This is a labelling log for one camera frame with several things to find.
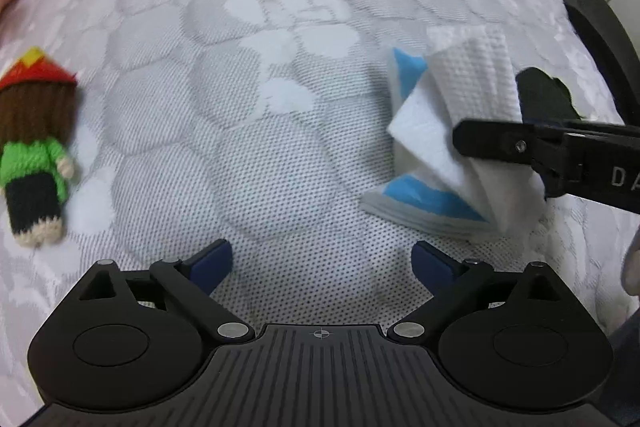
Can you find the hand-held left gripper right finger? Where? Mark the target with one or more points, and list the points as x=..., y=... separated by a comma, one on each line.
x=432, y=264

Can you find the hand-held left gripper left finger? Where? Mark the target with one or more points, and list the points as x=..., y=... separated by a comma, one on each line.
x=212, y=264

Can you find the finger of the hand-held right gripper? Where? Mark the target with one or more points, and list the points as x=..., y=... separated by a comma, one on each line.
x=492, y=141

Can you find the blue white tissue pack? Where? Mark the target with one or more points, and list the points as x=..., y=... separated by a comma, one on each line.
x=425, y=197

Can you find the white paper tissue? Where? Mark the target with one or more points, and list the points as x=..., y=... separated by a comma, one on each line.
x=470, y=72

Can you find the grey quilted mattress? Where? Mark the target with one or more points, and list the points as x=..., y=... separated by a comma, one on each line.
x=200, y=82

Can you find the knitted doll with red hat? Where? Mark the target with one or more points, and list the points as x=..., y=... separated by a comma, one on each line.
x=30, y=157

